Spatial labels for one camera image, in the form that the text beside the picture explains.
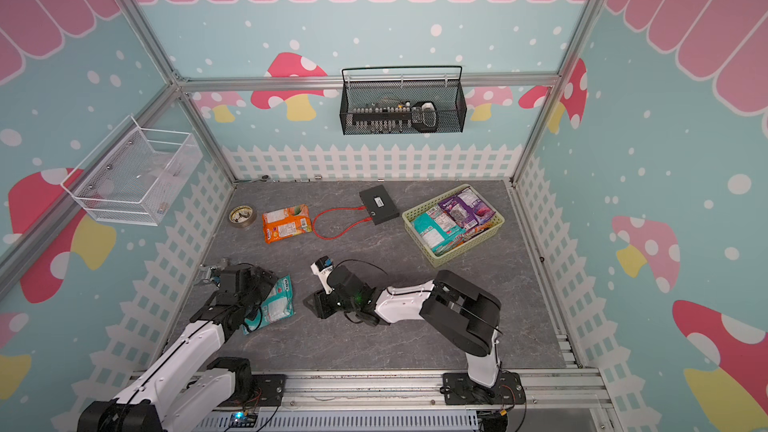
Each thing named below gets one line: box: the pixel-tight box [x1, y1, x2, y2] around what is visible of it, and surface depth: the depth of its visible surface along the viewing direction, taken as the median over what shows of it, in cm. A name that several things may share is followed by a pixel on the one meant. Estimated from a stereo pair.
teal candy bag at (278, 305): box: [242, 275, 296, 335], surface depth 89 cm
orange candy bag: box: [262, 204, 313, 244], surface depth 108 cm
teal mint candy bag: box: [413, 212, 467, 256], surface depth 98 cm
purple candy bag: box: [438, 188, 496, 229], surface depth 105 cm
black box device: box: [359, 184, 400, 225], surface depth 112 cm
